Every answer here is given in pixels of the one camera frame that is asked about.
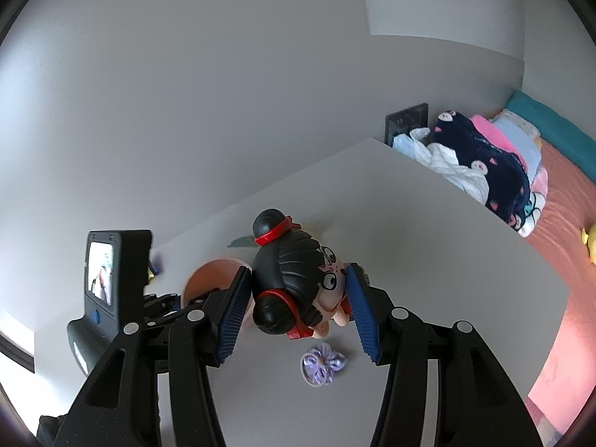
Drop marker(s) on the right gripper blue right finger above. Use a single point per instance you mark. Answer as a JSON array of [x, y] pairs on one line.
[[477, 403]]

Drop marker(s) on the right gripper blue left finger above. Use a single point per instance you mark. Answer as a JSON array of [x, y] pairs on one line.
[[118, 405]]

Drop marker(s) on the purple fabric scrunchie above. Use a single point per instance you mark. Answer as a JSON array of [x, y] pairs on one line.
[[320, 364]]

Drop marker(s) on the black-haired doll with glasses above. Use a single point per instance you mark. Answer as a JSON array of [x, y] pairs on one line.
[[299, 283]]

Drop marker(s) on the pink bed sheet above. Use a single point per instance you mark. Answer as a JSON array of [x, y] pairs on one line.
[[568, 376]]

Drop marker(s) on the orange round dish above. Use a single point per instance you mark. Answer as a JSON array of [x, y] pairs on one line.
[[215, 274]]

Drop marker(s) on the yellow duck plush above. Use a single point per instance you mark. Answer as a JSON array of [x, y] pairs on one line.
[[588, 238]]

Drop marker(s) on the white crumpled cloth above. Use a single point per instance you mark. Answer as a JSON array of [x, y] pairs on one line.
[[443, 161]]

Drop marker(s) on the light blue folded blanket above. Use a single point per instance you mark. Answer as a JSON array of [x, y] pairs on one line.
[[524, 136]]

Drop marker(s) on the pink folded cloth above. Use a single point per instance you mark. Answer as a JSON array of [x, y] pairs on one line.
[[496, 137]]

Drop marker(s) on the teal pillow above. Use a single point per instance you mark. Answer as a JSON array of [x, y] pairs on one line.
[[577, 146]]

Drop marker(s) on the black wall socket panel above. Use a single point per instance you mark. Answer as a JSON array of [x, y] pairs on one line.
[[404, 121]]

